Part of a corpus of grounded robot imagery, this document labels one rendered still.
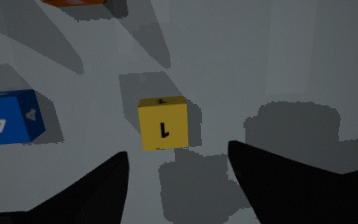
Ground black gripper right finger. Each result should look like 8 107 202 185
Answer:
228 141 358 224

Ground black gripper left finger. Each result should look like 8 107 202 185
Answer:
0 152 130 224

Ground blue block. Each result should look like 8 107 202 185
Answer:
0 89 45 145

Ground orange block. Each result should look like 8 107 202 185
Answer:
40 0 107 8

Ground yellow block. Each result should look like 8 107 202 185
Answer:
137 96 189 151

